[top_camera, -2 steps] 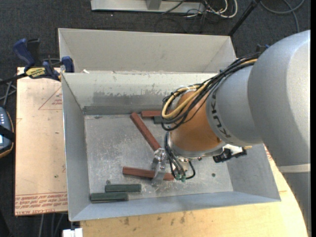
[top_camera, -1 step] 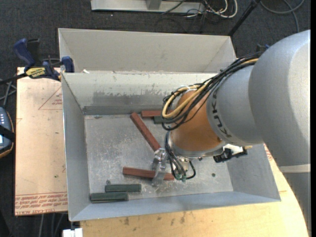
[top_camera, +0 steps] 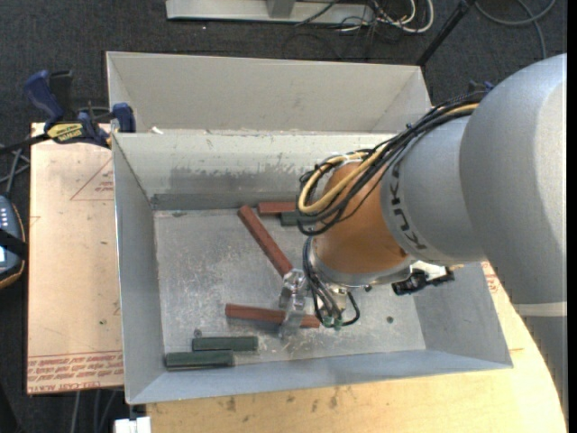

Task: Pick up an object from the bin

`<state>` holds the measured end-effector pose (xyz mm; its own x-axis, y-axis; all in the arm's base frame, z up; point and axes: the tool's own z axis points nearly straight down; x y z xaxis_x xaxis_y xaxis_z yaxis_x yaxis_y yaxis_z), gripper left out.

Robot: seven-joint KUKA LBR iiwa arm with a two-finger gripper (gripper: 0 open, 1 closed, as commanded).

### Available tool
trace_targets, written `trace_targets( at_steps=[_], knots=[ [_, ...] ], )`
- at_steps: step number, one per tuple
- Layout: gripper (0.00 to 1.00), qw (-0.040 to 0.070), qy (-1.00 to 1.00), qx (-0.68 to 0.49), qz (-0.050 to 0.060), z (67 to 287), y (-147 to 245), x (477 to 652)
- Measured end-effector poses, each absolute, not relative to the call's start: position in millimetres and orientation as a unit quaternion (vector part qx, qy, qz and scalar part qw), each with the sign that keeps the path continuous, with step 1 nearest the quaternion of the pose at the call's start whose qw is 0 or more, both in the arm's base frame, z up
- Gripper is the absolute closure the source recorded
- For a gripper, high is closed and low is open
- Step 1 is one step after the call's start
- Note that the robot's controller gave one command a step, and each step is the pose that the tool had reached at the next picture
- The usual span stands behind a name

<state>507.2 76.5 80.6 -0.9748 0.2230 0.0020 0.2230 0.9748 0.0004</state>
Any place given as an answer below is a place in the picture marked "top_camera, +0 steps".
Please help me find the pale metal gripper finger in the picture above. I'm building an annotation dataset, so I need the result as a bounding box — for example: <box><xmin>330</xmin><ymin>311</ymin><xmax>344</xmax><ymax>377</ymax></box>
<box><xmin>279</xmin><ymin>268</ymin><xmax>308</xmax><ymax>309</ymax></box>
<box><xmin>277</xmin><ymin>297</ymin><xmax>308</xmax><ymax>340</ymax></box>

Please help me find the red-brown flat block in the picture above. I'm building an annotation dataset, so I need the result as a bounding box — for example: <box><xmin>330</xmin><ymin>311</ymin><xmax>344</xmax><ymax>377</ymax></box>
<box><xmin>236</xmin><ymin>204</ymin><xmax>295</xmax><ymax>280</ymax></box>
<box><xmin>257</xmin><ymin>201</ymin><xmax>298</xmax><ymax>217</ymax></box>
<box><xmin>224</xmin><ymin>303</ymin><xmax>322</xmax><ymax>330</ymax></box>

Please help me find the dark green flat block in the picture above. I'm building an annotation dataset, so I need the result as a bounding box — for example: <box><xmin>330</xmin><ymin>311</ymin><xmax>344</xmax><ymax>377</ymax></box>
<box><xmin>191</xmin><ymin>335</ymin><xmax>261</xmax><ymax>353</ymax></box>
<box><xmin>163</xmin><ymin>350</ymin><xmax>236</xmax><ymax>372</ymax></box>
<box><xmin>279</xmin><ymin>210</ymin><xmax>313</xmax><ymax>227</ymax></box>

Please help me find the grey metal bin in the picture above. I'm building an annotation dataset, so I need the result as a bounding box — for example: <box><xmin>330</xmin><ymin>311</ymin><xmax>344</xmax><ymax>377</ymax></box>
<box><xmin>105</xmin><ymin>51</ymin><xmax>514</xmax><ymax>406</ymax></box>

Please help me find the black cylinder on white bracket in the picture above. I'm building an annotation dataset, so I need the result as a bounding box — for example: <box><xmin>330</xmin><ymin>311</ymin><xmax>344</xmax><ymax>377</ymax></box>
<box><xmin>390</xmin><ymin>266</ymin><xmax>455</xmax><ymax>297</ymax></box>

